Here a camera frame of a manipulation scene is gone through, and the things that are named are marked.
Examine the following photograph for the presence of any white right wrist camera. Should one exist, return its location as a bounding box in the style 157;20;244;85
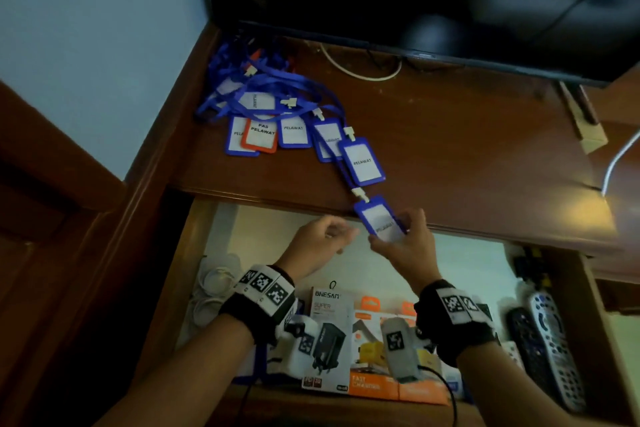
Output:
381;317;426;385

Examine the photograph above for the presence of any person's left hand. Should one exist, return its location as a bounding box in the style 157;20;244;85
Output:
275;215;360;285

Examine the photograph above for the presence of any wide black remote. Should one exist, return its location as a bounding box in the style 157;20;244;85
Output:
507;306;556;400

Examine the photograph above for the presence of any thin beige cable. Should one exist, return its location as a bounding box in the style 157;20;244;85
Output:
319;43;403;82

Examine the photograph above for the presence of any thick white power cable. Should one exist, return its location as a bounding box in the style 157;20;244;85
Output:
599;129;640;197

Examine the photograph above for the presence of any large white remote control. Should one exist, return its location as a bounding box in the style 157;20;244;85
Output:
527;290;587;414

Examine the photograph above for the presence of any wooden drawer with white bottom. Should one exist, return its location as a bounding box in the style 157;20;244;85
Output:
129;199;640;427

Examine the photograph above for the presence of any pile of blue ID lanyards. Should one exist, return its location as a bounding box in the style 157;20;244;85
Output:
195;39;387;188

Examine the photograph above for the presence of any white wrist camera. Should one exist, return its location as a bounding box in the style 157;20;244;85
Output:
279;312;320;378
381;317;426;385

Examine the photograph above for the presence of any black right camera cable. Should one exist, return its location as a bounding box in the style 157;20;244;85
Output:
419;365;459;427

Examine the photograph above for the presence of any small yellow flashlight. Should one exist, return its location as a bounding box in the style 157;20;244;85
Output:
532;249;553;290

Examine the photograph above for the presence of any black wristband with markers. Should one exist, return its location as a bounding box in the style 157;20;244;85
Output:
219;264;299;346
413;280;499;368

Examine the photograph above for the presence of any white cream tube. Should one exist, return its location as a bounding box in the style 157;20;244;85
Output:
439;361;466;400

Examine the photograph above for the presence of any white charger box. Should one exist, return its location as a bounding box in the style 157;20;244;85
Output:
301;286;355;395

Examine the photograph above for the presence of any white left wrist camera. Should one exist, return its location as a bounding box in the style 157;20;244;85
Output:
279;312;320;378

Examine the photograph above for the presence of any person's left forearm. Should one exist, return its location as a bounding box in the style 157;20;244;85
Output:
95;314;256;427

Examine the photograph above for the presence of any black plug adapter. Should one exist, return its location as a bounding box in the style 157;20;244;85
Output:
515;254;539;280

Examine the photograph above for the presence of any person's right hand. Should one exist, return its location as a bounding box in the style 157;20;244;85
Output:
369;207;443;295

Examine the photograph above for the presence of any black television stand leg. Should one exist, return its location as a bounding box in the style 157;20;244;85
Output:
567;83;601;125

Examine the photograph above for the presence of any small white remote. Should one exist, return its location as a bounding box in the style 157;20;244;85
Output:
502;340;526;372

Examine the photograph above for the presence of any person's right forearm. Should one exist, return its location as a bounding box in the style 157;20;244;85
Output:
455;341;591;427

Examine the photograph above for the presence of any brown wooden side cabinet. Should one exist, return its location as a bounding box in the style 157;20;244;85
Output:
585;66;640;315

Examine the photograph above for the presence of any black right wristband with markers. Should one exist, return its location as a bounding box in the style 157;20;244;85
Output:
413;280;499;368

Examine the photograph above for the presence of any black left wristband with markers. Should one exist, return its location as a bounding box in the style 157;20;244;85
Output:
219;264;299;346

